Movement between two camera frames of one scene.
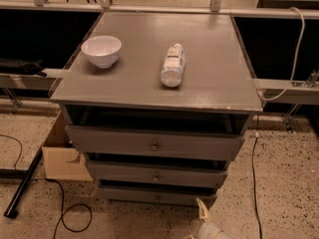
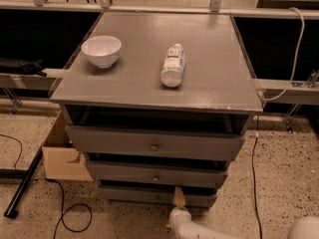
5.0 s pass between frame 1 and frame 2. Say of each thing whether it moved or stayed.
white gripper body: moved
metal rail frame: stayed
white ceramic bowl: stayed
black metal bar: stayed
